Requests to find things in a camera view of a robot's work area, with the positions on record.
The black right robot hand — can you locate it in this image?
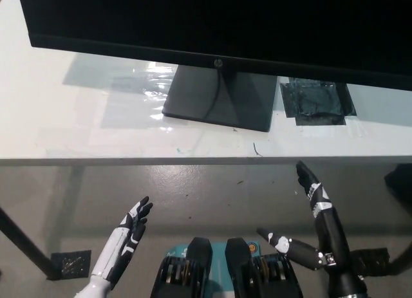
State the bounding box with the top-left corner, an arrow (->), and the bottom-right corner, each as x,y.
256,160 -> 355,276

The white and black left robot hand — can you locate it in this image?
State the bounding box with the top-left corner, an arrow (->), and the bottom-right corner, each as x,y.
89,196 -> 154,284

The black HP monitor with stand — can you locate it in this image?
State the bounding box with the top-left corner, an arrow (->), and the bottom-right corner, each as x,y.
16,0 -> 412,133

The black metal desk leg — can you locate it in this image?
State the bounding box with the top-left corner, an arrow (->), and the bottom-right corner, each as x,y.
0,206 -> 59,280
388,223 -> 412,277

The black robot body with teal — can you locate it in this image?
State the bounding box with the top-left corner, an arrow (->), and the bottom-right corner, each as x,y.
151,236 -> 305,298

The dark object on floor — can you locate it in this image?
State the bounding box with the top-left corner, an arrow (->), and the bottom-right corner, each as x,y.
384,162 -> 412,209

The clear plastic film sheet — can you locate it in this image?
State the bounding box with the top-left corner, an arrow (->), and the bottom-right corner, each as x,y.
62,51 -> 181,131

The black monitor cable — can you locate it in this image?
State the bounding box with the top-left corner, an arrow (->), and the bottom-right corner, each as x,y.
202,68 -> 226,120

